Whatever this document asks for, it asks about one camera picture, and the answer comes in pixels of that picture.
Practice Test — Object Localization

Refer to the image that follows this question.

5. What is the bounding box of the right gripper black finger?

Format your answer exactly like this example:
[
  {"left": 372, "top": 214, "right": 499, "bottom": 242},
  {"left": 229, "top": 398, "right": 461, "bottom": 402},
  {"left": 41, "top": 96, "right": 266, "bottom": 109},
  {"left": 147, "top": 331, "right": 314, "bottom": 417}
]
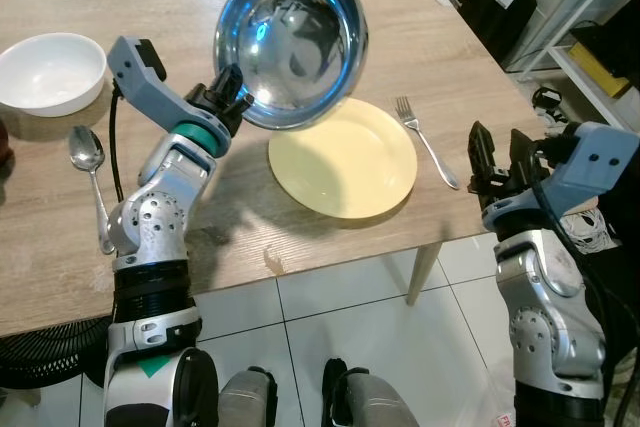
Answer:
[
  {"left": 506, "top": 128, "right": 539, "bottom": 189},
  {"left": 468, "top": 122, "right": 499, "bottom": 194}
]

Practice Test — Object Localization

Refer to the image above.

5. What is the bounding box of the shiny steel bowl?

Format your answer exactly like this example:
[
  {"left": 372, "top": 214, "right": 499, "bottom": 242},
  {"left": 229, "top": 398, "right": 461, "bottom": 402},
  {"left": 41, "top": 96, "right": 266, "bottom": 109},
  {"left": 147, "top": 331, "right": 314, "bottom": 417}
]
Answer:
[{"left": 213, "top": 0, "right": 370, "bottom": 132}]

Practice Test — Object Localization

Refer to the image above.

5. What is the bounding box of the silver fork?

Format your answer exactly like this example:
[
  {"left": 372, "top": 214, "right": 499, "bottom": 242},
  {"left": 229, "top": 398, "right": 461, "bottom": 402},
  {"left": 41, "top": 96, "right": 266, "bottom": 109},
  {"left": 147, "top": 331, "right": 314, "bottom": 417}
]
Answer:
[{"left": 394, "top": 96, "right": 462, "bottom": 192}]

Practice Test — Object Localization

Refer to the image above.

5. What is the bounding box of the light wooden table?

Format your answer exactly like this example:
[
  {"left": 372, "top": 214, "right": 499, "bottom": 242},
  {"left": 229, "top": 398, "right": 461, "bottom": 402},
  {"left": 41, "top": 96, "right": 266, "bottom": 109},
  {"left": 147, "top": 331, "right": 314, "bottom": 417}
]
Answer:
[{"left": 0, "top": 0, "right": 561, "bottom": 340}]

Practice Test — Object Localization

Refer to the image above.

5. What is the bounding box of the yellow plate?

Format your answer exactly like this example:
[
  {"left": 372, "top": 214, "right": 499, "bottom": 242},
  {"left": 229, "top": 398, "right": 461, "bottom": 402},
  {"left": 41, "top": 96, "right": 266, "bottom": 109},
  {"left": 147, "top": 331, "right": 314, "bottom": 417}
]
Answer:
[{"left": 268, "top": 97, "right": 420, "bottom": 221}]

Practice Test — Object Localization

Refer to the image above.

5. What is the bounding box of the silver spoon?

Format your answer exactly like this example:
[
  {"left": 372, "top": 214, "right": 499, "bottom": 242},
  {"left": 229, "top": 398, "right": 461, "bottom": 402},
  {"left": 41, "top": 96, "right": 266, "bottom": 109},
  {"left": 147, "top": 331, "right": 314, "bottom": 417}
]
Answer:
[{"left": 67, "top": 125, "right": 117, "bottom": 257}]

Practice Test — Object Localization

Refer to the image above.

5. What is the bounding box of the black and yellow case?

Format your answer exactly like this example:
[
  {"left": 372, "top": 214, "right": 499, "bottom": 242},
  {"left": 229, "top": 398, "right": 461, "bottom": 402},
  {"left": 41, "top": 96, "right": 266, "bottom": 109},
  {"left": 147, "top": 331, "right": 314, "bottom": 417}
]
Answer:
[{"left": 570, "top": 0, "right": 640, "bottom": 100}]

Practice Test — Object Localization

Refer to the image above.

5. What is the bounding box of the black backpack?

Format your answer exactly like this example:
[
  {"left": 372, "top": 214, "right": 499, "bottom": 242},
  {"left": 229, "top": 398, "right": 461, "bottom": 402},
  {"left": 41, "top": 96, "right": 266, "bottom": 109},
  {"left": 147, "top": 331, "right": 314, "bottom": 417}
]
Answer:
[{"left": 458, "top": 0, "right": 539, "bottom": 64}]

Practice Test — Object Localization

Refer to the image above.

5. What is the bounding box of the dark red cup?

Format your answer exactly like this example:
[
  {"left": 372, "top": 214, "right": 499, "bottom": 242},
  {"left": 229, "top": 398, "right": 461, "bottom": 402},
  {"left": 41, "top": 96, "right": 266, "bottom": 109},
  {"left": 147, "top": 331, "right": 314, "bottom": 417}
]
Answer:
[{"left": 0, "top": 117, "right": 14, "bottom": 164}]

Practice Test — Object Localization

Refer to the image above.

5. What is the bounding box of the robot right leg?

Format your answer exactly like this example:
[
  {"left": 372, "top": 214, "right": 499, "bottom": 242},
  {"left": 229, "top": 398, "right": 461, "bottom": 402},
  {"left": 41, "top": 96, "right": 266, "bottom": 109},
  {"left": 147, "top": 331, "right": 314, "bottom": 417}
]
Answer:
[{"left": 322, "top": 357, "right": 422, "bottom": 427}]

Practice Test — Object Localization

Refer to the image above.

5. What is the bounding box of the robot leg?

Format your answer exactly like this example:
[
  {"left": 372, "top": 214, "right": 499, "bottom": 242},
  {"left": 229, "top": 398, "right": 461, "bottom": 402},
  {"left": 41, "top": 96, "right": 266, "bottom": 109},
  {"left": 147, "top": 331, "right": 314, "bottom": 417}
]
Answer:
[
  {"left": 322, "top": 357, "right": 422, "bottom": 427},
  {"left": 217, "top": 367, "right": 280, "bottom": 427}
]

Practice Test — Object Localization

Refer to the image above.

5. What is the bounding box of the black standing fan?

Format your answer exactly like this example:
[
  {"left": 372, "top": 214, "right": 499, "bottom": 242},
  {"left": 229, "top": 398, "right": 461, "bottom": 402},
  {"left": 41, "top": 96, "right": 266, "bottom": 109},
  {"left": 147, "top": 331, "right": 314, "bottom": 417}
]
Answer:
[{"left": 0, "top": 314, "right": 117, "bottom": 390}]

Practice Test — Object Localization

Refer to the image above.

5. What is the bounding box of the robot left leg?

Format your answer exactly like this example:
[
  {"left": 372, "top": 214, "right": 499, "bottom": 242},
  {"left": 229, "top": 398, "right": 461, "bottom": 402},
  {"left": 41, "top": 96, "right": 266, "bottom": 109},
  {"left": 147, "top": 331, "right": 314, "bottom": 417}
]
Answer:
[{"left": 217, "top": 367, "right": 280, "bottom": 427}]

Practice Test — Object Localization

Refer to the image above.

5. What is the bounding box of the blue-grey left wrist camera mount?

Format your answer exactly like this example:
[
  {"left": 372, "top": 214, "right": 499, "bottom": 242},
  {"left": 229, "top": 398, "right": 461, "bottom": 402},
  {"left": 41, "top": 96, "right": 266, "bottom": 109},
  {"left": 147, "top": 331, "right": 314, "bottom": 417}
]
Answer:
[{"left": 107, "top": 35, "right": 217, "bottom": 134}]

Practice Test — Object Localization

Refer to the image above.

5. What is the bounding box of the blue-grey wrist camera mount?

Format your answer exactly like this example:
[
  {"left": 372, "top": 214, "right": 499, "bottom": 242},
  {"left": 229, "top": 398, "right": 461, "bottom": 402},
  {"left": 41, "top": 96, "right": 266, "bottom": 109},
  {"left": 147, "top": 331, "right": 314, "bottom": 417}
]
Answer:
[
  {"left": 483, "top": 122, "right": 640, "bottom": 234},
  {"left": 107, "top": 35, "right": 217, "bottom": 134}
]

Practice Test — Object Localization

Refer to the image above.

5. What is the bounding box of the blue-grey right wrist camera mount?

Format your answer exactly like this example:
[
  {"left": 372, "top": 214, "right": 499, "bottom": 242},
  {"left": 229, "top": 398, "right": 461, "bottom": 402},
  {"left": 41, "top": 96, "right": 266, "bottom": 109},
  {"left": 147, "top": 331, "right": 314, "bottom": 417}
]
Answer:
[{"left": 483, "top": 122, "right": 640, "bottom": 234}]

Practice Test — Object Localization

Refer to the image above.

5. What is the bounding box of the white cable bundle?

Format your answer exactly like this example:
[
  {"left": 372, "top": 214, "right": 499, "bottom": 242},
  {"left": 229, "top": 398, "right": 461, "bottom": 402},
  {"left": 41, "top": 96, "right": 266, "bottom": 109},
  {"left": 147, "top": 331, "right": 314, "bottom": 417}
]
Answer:
[{"left": 560, "top": 202, "right": 627, "bottom": 254}]

